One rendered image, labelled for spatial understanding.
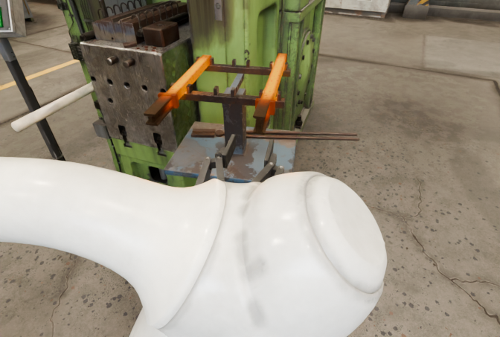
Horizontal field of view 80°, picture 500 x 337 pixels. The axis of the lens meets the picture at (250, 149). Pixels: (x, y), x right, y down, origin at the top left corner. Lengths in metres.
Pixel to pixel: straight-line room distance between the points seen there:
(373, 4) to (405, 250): 5.15
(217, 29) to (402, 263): 1.34
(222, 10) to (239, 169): 0.60
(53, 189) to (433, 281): 1.60
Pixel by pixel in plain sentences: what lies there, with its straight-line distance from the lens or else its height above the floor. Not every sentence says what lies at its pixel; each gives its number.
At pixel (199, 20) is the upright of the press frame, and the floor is 0.99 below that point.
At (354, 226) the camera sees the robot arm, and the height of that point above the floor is 1.13.
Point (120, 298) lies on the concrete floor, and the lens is 1.53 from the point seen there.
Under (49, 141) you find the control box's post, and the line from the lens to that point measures 1.91.
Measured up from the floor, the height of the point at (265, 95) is 0.94.
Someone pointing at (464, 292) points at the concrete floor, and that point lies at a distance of 1.71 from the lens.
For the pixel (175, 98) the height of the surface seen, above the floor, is 0.94.
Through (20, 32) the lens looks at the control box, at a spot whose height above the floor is 0.95.
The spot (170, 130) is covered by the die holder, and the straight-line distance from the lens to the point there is 1.31.
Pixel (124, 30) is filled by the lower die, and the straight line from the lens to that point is 1.31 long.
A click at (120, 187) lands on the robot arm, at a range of 0.20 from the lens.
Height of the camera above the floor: 1.27
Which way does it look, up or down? 36 degrees down
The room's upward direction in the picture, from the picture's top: straight up
